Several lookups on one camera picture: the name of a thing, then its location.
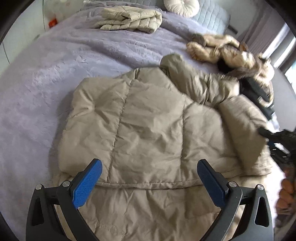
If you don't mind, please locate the round white cushion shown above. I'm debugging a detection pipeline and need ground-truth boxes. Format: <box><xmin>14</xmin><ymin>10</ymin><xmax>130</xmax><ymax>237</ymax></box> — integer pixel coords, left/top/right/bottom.
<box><xmin>164</xmin><ymin>0</ymin><xmax>200</xmax><ymax>18</ymax></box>

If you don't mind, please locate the cream striped fur-trimmed garment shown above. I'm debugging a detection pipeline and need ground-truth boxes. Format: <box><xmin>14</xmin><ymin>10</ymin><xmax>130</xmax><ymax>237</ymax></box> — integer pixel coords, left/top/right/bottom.
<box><xmin>186</xmin><ymin>33</ymin><xmax>276</xmax><ymax>103</ymax></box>

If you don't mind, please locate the grey quilted headboard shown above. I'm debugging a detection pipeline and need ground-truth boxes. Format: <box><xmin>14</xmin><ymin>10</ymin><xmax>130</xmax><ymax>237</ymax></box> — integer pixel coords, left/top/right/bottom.
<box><xmin>120</xmin><ymin>0</ymin><xmax>231</xmax><ymax>35</ymax></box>

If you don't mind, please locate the lavender bed blanket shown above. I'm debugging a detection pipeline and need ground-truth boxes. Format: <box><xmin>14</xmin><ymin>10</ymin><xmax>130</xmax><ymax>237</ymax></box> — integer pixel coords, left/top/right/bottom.
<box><xmin>1</xmin><ymin>1</ymin><xmax>221</xmax><ymax>239</ymax></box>

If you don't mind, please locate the right hand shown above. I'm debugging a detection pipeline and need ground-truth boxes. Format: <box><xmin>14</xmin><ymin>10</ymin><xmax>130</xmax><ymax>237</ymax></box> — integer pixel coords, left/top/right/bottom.
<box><xmin>275</xmin><ymin>168</ymin><xmax>295</xmax><ymax>215</ymax></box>

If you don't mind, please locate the beige quilted down coat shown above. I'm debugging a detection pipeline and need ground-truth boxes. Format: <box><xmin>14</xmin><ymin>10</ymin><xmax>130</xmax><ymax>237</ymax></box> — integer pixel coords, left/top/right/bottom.
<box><xmin>58</xmin><ymin>54</ymin><xmax>282</xmax><ymax>240</ymax></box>

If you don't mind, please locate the black knitted garment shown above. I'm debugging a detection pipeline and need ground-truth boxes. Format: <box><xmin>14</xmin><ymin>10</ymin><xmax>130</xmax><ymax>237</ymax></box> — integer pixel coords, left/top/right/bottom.
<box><xmin>217</xmin><ymin>59</ymin><xmax>275</xmax><ymax>121</ymax></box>

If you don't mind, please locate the white wardrobe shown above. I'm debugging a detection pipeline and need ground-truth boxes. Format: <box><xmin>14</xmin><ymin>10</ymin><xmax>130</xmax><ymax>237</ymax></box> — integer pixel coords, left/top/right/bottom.
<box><xmin>1</xmin><ymin>0</ymin><xmax>46</xmax><ymax>73</ymax></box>

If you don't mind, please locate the folded cream quilted jacket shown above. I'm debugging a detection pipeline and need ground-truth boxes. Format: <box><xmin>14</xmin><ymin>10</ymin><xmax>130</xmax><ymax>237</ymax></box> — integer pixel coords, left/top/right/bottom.
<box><xmin>94</xmin><ymin>6</ymin><xmax>163</xmax><ymax>34</ymax></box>

